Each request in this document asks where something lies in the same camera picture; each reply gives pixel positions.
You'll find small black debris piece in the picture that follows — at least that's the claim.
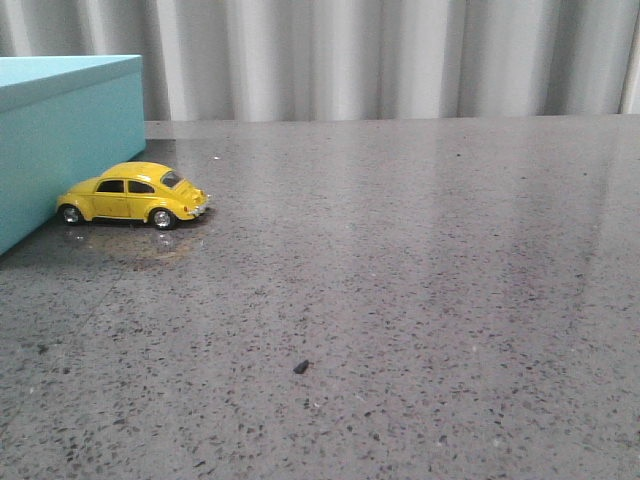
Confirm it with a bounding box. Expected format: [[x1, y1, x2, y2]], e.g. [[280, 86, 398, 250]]
[[293, 359, 310, 374]]

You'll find light blue storage box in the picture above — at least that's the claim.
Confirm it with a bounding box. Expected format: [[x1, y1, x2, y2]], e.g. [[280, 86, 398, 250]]
[[1, 55, 146, 251]]

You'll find white pleated curtain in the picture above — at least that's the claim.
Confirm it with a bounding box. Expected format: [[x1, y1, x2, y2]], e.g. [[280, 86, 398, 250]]
[[1, 1, 639, 121]]

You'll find yellow toy beetle car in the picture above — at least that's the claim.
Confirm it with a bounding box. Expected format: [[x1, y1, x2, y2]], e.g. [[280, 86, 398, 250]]
[[56, 161, 210, 230]]

